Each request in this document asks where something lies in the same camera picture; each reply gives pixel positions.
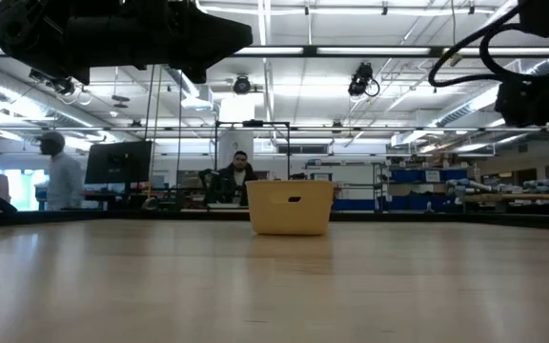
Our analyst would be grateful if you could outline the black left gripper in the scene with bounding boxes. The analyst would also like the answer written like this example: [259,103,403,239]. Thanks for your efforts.
[88,0,254,71]

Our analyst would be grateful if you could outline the yellow plastic bin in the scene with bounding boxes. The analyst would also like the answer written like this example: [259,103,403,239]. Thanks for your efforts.
[245,179,336,236]

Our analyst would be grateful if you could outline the white air vent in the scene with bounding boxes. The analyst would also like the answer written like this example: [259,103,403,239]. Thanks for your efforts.
[501,58,526,81]

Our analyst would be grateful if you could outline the white ceiling box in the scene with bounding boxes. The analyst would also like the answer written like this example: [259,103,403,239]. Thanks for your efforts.
[180,96,214,112]

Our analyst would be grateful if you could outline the wooden workbench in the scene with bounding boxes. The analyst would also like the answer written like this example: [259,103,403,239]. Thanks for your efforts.
[462,192,549,202]

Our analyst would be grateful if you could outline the person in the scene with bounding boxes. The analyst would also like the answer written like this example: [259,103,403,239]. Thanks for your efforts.
[205,150,259,208]
[34,131,86,212]

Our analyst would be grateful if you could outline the black computer monitor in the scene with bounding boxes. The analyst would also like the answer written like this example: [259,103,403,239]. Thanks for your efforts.
[84,140,153,186]

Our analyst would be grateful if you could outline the blue storage bin row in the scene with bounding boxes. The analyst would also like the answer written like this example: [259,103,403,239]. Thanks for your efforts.
[388,169,469,185]
[333,194,464,213]

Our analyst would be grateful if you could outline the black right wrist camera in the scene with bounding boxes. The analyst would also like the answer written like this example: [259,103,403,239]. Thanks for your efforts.
[496,78,549,128]

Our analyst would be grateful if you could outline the silver ventilation duct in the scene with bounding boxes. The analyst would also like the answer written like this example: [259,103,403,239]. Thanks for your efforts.
[162,66,202,99]
[434,85,499,129]
[0,59,97,142]

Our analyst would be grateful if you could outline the black dome camera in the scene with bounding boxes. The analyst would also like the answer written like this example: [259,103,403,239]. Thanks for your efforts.
[232,74,254,96]

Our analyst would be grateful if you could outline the black hanging cable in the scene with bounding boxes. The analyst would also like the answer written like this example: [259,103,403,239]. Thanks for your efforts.
[143,64,156,142]
[176,71,184,168]

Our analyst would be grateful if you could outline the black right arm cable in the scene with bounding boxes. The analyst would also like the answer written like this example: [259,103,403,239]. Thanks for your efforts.
[478,22,542,80]

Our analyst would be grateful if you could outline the thin black light rail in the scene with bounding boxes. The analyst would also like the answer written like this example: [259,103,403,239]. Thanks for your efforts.
[0,125,549,133]

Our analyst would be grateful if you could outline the black overhead camera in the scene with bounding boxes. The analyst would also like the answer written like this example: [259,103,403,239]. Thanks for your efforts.
[347,61,381,99]

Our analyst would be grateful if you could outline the black ceiling camera rig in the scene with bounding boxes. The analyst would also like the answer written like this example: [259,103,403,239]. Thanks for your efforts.
[28,66,77,97]

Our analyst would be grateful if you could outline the black table edge rail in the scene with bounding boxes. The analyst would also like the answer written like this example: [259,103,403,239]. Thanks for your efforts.
[0,209,549,233]

